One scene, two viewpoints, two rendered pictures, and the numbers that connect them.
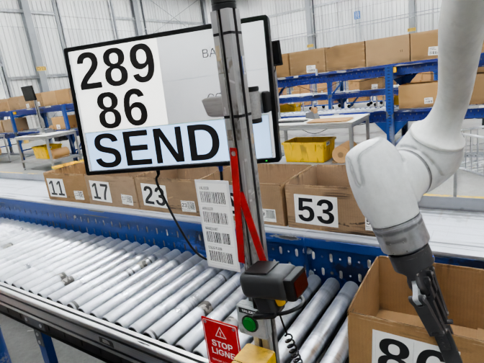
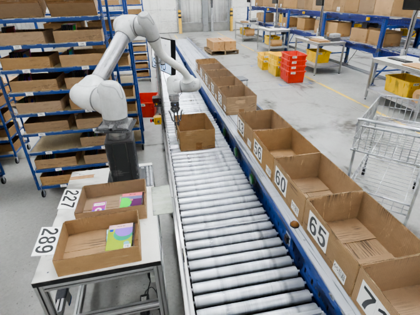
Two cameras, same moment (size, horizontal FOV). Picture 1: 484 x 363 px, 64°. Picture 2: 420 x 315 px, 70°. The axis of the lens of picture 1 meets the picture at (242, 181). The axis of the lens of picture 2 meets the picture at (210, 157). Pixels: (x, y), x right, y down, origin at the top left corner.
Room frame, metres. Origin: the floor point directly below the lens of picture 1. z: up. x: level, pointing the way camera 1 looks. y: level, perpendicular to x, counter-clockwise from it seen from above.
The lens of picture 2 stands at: (-0.85, -2.22, 1.87)
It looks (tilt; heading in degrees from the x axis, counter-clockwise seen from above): 28 degrees down; 45
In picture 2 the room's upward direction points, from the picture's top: 2 degrees counter-clockwise
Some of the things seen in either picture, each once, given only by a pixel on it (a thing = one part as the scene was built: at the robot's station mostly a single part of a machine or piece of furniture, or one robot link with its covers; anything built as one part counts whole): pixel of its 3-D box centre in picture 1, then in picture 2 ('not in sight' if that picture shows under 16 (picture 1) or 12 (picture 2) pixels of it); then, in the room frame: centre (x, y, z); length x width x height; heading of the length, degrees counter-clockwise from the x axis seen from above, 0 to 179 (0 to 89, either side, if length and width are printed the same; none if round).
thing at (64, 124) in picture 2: not in sight; (50, 121); (0.03, 0.94, 0.79); 0.40 x 0.30 x 0.10; 146
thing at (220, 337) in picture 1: (233, 348); not in sight; (0.75, 0.07, 0.85); 0.16 x 0.01 x 0.13; 55
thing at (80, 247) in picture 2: not in sight; (100, 240); (-0.45, -1.03, 0.80); 0.38 x 0.28 x 0.10; 148
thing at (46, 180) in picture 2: not in sight; (64, 172); (0.01, 0.95, 0.19); 0.40 x 0.30 x 0.10; 143
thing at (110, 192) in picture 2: not in sight; (114, 201); (-0.24, -0.78, 0.80); 0.38 x 0.28 x 0.10; 145
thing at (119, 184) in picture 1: (132, 184); (212, 72); (2.04, 0.58, 0.96); 0.39 x 0.29 x 0.17; 55
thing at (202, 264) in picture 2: not in sight; (238, 259); (-0.02, -1.56, 0.72); 0.52 x 0.05 x 0.05; 145
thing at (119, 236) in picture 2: not in sight; (120, 237); (-0.37, -1.07, 0.79); 0.19 x 0.14 x 0.02; 54
